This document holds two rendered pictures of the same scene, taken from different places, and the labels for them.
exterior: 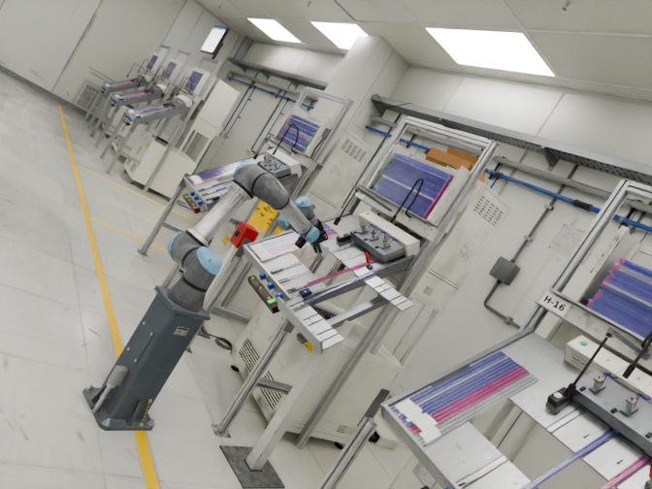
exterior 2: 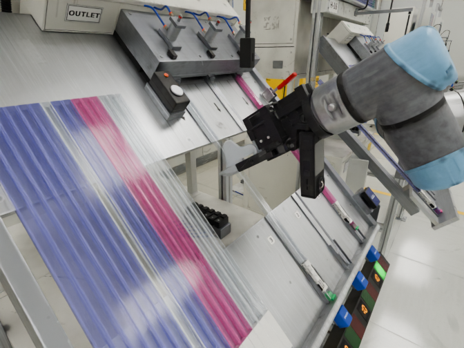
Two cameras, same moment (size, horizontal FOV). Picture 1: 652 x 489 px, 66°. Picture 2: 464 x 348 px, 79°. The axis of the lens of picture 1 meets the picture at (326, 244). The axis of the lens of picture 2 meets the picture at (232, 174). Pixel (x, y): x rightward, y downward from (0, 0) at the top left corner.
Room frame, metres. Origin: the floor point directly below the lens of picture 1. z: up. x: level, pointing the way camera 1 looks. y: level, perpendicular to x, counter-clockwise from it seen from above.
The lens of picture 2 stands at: (2.85, 0.49, 1.14)
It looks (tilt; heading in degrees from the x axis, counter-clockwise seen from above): 23 degrees down; 254
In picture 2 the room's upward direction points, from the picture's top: straight up
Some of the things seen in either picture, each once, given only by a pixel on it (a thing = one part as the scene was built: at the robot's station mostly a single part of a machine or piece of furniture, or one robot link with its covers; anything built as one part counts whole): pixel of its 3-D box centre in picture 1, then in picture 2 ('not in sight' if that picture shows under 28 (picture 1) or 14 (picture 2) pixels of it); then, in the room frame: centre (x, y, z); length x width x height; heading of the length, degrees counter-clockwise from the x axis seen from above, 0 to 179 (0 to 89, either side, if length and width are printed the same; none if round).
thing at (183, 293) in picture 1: (189, 291); not in sight; (2.01, 0.37, 0.60); 0.15 x 0.15 x 0.10
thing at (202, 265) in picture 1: (203, 266); not in sight; (2.01, 0.37, 0.72); 0.13 x 0.12 x 0.14; 59
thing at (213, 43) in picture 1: (216, 43); not in sight; (6.66, 2.60, 2.10); 0.58 x 0.14 x 0.41; 36
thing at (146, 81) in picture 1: (145, 95); not in sight; (9.08, 4.20, 0.95); 1.37 x 0.82 x 1.90; 126
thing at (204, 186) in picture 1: (240, 222); not in sight; (4.02, 0.68, 0.66); 1.01 x 0.73 x 1.31; 126
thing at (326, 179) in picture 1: (277, 202); not in sight; (4.15, 0.52, 0.95); 1.35 x 0.82 x 1.90; 126
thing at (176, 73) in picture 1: (160, 108); not in sight; (7.91, 3.35, 0.95); 1.37 x 0.82 x 1.90; 126
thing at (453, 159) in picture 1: (461, 163); not in sight; (3.11, -0.43, 1.82); 0.68 x 0.30 x 0.20; 36
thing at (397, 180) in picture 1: (415, 187); not in sight; (2.85, -0.25, 1.52); 0.51 x 0.13 x 0.27; 36
